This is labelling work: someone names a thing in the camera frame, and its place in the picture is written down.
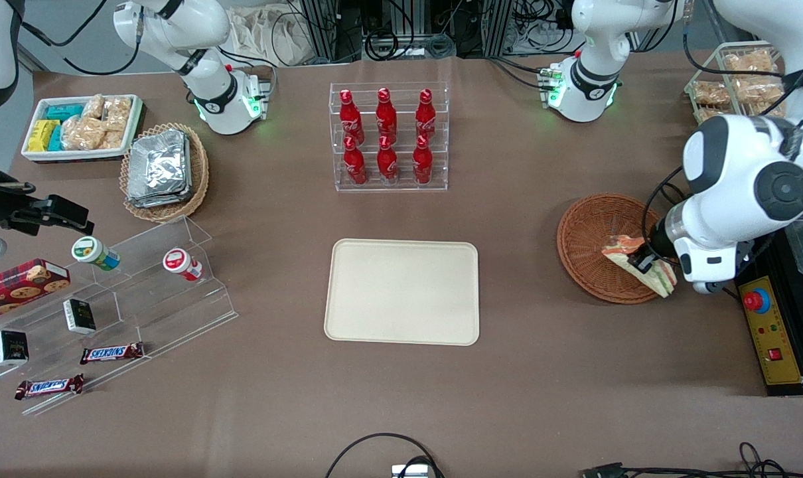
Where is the small dark box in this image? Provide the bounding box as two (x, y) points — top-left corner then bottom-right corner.
(0, 329), (30, 368)
(62, 298), (98, 335)

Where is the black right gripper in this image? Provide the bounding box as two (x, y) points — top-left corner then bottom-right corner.
(0, 161), (95, 236)

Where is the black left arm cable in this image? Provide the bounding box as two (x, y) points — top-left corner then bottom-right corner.
(640, 166), (742, 301)

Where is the black yellow control box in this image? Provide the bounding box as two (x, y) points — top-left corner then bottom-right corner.
(728, 226), (803, 398)

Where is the round brown wicker basket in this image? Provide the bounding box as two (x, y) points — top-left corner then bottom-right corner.
(556, 193), (674, 305)

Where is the beige rectangular tray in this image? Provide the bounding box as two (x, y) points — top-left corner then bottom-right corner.
(324, 238), (481, 347)

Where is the red cola bottle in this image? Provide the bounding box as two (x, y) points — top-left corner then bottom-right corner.
(415, 88), (437, 141)
(376, 87), (398, 141)
(339, 89), (365, 144)
(412, 135), (434, 185)
(343, 136), (368, 186)
(377, 135), (399, 185)

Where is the green lid cup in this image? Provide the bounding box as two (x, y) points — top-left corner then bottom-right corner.
(71, 236), (121, 272)

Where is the black looped cable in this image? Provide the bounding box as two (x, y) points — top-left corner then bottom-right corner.
(324, 433), (446, 478)

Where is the aluminium frame post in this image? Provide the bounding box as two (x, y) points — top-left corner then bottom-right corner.
(299, 0), (364, 64)
(481, 0), (516, 58)

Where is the light oval wicker basket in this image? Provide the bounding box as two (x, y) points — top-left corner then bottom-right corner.
(119, 122), (210, 224)

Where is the red lid cup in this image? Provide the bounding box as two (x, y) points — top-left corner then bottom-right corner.
(162, 248), (204, 282)

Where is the black cable with connector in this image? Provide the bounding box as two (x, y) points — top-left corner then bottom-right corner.
(579, 441), (803, 478)

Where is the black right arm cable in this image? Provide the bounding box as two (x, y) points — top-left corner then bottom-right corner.
(15, 0), (145, 76)

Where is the white rectangular snack tray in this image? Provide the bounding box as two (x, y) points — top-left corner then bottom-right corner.
(21, 94), (145, 164)

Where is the clear container of pastries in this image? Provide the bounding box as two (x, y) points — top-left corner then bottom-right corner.
(683, 41), (795, 127)

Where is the red cookie box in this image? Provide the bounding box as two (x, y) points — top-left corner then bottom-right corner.
(0, 258), (72, 325)

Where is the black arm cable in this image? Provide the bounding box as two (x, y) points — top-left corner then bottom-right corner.
(15, 0), (145, 76)
(640, 166), (742, 301)

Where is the clear bag of fried snacks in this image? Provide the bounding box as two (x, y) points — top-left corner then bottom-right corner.
(692, 80), (731, 107)
(723, 50), (778, 75)

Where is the snickers bar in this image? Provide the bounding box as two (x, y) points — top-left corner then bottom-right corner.
(15, 374), (86, 401)
(80, 342), (145, 366)

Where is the clear acrylic bottle rack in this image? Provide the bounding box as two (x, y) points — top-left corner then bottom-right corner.
(329, 82), (450, 193)

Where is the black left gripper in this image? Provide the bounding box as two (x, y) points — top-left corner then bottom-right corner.
(627, 222), (678, 275)

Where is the triangular sandwich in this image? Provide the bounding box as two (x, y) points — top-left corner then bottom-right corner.
(602, 234), (678, 299)

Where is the white cloth bag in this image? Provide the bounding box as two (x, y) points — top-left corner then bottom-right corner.
(226, 4), (311, 68)

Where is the yellow snack pack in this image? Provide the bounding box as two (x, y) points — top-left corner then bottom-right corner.
(27, 119), (60, 153)

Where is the red emergency stop button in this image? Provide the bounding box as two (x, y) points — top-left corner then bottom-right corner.
(743, 288), (772, 315)

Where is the clear acrylic stepped shelf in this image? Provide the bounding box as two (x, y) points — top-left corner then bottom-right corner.
(0, 214), (240, 418)

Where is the stack of foil containers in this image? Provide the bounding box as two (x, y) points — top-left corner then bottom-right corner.
(126, 129), (194, 209)

